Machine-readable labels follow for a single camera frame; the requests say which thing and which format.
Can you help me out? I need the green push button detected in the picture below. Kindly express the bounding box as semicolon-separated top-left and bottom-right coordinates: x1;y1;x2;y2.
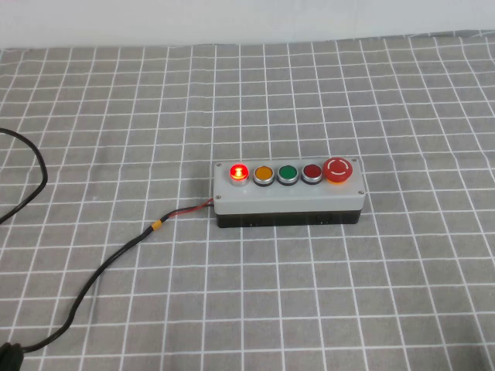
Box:
276;164;299;187

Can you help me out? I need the yellow push button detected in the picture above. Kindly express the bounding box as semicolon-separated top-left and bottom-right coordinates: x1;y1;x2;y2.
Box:
252;165;275;189

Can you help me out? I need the grey black button control box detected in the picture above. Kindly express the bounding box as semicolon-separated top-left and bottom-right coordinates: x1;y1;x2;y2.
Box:
213;157;367;230

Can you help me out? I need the dark red push button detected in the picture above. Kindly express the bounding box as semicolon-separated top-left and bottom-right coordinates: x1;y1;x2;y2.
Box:
301;163;324;186

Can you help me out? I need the red mushroom emergency stop button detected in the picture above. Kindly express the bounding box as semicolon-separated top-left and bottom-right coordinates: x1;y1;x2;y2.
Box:
322;156;354;186

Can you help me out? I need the red indicator lamp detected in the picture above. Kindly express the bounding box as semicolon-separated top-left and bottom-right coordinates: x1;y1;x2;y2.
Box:
228;163;250;188

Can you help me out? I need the grey white checked tablecloth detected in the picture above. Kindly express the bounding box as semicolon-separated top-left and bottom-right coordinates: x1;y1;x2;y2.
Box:
0;29;495;371

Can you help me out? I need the black power plug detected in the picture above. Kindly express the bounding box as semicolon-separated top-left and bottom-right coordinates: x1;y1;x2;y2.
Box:
0;341;26;371

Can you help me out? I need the black cable with yellow tape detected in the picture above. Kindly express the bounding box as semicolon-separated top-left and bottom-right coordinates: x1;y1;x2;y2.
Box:
19;197;216;355

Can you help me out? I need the black looped cable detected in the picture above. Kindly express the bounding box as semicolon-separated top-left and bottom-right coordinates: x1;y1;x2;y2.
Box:
0;128;49;226

